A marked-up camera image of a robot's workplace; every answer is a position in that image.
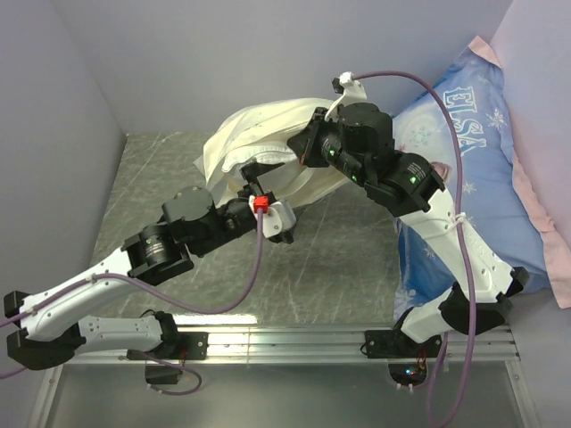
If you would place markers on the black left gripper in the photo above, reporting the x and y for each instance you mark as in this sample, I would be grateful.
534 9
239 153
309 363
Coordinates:
251 174

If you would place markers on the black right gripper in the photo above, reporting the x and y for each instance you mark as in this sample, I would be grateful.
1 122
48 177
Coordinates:
307 139

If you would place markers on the white pillow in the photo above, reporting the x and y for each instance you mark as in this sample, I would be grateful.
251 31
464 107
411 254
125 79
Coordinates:
268 152

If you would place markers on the cream pillowcase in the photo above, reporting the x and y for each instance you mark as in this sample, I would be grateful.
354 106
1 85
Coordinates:
293 182

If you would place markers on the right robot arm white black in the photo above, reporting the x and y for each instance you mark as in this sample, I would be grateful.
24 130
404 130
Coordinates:
359 144

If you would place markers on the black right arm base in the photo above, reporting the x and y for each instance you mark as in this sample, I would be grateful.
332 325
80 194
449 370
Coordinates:
407 360

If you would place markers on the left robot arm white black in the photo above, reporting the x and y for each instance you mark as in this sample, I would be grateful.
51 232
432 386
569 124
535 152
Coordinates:
56 325

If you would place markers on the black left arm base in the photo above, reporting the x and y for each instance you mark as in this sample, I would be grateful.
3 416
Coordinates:
170 361

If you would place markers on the blue Elsa pillow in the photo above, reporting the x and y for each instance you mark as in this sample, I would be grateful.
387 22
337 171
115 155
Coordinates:
497 195

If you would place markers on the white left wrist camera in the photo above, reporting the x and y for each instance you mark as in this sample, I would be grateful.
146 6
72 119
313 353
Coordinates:
273 218

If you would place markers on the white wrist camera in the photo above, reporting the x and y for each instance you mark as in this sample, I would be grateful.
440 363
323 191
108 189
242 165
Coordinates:
273 218
349 90

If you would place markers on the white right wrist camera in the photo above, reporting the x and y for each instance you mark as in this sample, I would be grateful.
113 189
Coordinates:
349 90

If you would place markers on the aluminium mounting rail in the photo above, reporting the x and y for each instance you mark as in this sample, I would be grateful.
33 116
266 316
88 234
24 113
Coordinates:
253 376

